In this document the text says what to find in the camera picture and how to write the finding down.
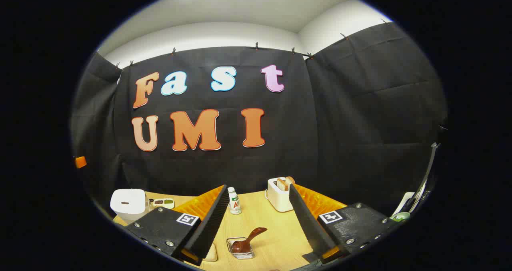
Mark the green bowl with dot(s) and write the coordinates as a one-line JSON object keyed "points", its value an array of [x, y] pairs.
{"points": [[400, 216]]}

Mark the white rice cooker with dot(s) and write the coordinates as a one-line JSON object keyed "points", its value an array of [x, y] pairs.
{"points": [[128, 203]]}

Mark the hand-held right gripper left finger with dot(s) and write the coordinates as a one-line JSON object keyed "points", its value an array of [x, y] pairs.
{"points": [[212, 223]]}

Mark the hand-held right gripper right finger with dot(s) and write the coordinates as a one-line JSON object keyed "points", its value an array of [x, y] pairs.
{"points": [[308, 223]]}

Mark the brown wooden spoon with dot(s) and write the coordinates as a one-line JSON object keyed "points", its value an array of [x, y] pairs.
{"points": [[252, 235]]}

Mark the white drink bottle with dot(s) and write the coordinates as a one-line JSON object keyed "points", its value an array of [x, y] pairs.
{"points": [[234, 205]]}

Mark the white tray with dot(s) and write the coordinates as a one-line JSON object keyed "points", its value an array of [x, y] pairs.
{"points": [[404, 203]]}

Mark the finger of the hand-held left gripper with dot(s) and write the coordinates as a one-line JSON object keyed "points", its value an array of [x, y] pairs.
{"points": [[80, 162]]}

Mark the grey curved pole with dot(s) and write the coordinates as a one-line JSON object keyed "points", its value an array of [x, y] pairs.
{"points": [[428, 167]]}

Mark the black backdrop cloth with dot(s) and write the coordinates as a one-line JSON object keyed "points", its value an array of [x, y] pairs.
{"points": [[320, 123]]}

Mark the white toaster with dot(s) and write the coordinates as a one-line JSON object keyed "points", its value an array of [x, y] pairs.
{"points": [[276, 201]]}

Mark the toasted bread slice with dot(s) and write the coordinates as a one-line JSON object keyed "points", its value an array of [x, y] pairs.
{"points": [[290, 180], [282, 184]]}

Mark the small cream dish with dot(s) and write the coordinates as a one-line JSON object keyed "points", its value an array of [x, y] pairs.
{"points": [[211, 255]]}

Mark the white divided condiment dish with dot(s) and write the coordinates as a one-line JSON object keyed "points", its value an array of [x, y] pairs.
{"points": [[164, 202]]}

